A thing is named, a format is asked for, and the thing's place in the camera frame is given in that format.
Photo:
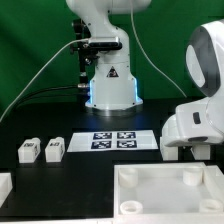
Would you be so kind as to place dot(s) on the white square tabletop tray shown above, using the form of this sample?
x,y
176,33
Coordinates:
x,y
170,193

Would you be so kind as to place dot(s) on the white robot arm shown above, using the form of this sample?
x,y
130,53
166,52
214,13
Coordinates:
x,y
113,88

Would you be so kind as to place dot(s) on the white sheet with markers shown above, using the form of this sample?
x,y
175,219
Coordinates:
x,y
113,140

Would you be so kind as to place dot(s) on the white obstacle wall left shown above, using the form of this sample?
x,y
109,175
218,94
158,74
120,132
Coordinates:
x,y
5,186

